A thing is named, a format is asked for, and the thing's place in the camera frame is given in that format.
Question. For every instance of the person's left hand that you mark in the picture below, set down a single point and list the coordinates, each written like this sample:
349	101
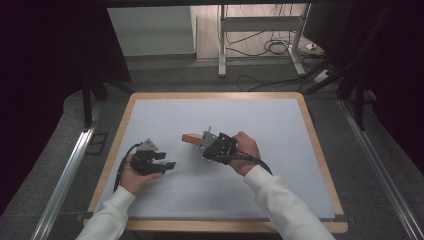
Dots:
131	181

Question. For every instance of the aluminium rail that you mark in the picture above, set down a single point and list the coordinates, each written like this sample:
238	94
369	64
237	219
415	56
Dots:
383	166
66	173

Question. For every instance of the dark curtain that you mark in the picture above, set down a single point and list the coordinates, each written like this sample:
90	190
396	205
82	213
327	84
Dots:
40	83
400	66

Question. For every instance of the orange wooden board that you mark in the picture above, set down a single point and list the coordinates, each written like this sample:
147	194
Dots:
191	138

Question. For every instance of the person's right hand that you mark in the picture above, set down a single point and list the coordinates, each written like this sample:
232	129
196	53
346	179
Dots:
246	153

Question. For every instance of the white table mat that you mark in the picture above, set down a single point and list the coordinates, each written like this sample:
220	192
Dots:
216	190

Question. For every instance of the white power strip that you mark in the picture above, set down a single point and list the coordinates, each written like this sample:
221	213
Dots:
322	76

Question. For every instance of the white cabinet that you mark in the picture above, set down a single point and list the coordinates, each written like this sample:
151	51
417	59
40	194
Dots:
151	30

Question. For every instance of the black metal stand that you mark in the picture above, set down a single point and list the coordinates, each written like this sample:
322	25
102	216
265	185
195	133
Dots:
87	103
358	100

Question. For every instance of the black floor grate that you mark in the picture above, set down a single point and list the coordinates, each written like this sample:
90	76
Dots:
96	144

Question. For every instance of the white metal desk frame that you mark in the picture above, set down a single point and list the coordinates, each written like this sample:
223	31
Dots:
260	24

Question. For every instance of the small white adapter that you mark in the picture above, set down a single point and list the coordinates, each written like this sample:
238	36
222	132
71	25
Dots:
311	46

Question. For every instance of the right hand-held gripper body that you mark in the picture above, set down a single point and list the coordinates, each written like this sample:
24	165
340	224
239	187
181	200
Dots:
221	148

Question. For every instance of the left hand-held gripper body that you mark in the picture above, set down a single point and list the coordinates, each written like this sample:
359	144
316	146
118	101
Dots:
145	160

